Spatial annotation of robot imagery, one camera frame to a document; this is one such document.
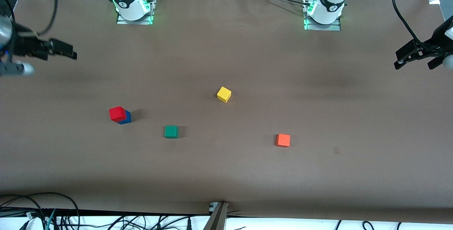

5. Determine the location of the red wooden block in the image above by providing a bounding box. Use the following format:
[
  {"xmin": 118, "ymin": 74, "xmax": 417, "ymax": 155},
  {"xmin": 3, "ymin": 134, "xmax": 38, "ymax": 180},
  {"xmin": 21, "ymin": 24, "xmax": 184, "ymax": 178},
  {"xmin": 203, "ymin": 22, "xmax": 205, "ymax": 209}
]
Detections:
[{"xmin": 109, "ymin": 107, "xmax": 127, "ymax": 122}]

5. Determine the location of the blue wooden block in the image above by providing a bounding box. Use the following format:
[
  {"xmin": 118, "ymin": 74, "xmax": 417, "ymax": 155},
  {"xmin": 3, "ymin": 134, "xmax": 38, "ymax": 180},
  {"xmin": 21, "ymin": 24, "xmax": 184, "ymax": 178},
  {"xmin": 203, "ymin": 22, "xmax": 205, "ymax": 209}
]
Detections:
[{"xmin": 118, "ymin": 110, "xmax": 132, "ymax": 125}]

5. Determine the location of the green wooden block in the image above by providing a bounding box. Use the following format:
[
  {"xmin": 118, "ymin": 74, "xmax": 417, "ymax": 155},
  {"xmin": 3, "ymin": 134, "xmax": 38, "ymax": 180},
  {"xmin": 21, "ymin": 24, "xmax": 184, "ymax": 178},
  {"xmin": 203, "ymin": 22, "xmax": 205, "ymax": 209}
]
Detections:
[{"xmin": 164, "ymin": 125, "xmax": 179, "ymax": 139}]

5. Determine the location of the orange wooden block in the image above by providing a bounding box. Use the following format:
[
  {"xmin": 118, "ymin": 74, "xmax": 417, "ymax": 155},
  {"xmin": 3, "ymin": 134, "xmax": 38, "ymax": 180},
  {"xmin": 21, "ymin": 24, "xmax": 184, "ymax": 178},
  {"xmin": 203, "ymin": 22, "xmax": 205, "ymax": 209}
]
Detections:
[{"xmin": 276, "ymin": 133, "xmax": 291, "ymax": 148}]

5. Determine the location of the yellow wooden block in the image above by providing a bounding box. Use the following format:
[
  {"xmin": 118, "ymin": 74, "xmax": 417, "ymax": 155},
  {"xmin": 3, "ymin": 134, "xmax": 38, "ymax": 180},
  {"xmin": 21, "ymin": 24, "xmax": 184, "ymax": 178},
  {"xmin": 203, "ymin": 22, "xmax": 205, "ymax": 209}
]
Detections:
[{"xmin": 217, "ymin": 86, "xmax": 232, "ymax": 103}]

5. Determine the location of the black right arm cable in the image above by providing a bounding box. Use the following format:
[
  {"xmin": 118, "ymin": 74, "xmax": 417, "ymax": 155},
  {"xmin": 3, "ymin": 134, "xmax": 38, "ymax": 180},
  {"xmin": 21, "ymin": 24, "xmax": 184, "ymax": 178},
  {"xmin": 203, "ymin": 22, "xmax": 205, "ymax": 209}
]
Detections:
[{"xmin": 0, "ymin": 0, "xmax": 58, "ymax": 36}]

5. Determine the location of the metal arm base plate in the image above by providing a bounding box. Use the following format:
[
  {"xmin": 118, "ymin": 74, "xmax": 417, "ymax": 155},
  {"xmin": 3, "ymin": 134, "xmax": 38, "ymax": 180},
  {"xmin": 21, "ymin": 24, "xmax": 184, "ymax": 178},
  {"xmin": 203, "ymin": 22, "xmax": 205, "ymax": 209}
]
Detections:
[
  {"xmin": 117, "ymin": 0, "xmax": 157, "ymax": 25},
  {"xmin": 304, "ymin": 9, "xmax": 342, "ymax": 31}
]

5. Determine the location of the looped black cable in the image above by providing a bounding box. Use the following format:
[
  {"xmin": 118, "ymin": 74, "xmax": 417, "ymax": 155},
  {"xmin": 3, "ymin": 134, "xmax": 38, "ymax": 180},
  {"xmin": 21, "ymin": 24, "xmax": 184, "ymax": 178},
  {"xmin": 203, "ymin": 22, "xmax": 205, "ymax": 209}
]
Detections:
[{"xmin": 0, "ymin": 192, "xmax": 80, "ymax": 230}]

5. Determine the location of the teal cable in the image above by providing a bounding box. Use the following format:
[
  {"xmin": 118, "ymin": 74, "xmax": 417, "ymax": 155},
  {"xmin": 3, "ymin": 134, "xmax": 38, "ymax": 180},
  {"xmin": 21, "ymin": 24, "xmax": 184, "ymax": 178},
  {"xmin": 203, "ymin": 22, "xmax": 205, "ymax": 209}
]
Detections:
[{"xmin": 44, "ymin": 209, "xmax": 57, "ymax": 230}]

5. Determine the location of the aluminium camera post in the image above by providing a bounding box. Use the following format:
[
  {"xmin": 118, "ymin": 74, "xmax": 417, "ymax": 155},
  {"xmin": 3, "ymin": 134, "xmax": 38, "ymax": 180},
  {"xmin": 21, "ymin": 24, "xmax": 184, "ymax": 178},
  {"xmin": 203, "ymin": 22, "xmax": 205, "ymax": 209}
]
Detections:
[{"xmin": 203, "ymin": 202, "xmax": 229, "ymax": 230}]

